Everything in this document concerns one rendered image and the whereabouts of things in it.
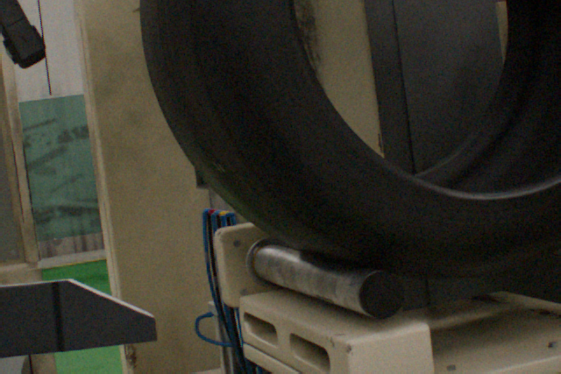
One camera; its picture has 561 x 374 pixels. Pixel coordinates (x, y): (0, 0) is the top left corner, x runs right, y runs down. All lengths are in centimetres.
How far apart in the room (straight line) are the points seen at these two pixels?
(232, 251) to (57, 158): 881
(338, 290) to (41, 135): 909
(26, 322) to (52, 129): 991
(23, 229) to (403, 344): 80
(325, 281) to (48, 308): 91
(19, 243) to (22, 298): 152
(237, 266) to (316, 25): 32
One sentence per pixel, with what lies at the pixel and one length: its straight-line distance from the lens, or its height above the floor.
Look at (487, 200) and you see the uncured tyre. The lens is 109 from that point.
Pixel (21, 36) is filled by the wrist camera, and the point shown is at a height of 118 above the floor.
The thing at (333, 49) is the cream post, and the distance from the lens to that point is 145.
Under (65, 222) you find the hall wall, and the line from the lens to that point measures 1019.
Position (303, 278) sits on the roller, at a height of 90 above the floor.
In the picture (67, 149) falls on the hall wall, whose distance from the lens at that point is 1017.
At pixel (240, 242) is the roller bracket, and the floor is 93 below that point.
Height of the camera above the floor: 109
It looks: 3 degrees down
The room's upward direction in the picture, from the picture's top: 7 degrees counter-clockwise
